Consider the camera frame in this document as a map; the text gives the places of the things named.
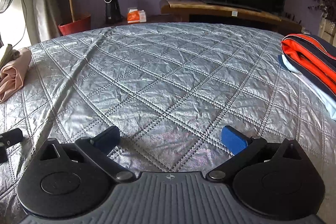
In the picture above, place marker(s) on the orange and navy jacket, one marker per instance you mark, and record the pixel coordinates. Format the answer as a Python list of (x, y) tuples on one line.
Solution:
[(302, 48)]

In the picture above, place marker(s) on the wooden television stand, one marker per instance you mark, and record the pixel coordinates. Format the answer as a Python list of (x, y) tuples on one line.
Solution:
[(183, 7)]

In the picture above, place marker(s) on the silver quilted bedspread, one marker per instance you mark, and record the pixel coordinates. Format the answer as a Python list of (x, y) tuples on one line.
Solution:
[(157, 69)]

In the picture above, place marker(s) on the dark upright sticks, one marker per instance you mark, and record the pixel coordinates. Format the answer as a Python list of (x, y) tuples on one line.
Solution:
[(292, 18)]

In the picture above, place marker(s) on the white garment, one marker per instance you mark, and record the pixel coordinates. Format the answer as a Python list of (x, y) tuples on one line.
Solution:
[(319, 90)]

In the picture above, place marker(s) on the orange tissue box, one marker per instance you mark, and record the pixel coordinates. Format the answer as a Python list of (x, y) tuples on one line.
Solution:
[(136, 16)]

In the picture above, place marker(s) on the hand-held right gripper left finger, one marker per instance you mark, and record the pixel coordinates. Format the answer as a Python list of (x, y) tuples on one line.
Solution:
[(105, 140)]

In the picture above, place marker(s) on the pink garment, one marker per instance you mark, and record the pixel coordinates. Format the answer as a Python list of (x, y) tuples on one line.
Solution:
[(13, 79)]

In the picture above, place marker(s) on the dark low wooden table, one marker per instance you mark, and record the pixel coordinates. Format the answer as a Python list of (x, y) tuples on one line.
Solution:
[(157, 18)]

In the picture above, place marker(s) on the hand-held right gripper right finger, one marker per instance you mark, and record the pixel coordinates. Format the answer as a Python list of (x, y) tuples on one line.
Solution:
[(233, 140)]

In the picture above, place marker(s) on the white wicker stand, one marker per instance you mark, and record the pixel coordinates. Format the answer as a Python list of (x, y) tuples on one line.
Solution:
[(328, 29)]

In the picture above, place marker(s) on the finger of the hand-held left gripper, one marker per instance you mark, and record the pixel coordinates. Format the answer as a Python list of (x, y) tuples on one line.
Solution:
[(11, 136)]

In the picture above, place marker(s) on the light blue garment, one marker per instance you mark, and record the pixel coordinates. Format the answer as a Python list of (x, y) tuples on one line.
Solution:
[(329, 109)]

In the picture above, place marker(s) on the black tabletop speaker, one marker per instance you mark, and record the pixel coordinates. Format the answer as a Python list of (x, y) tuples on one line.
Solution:
[(113, 11)]

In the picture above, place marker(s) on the beige curtain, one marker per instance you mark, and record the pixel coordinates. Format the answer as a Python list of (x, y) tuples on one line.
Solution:
[(46, 11)]

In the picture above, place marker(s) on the pale green fleece garment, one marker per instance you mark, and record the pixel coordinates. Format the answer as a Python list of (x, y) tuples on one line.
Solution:
[(6, 56)]

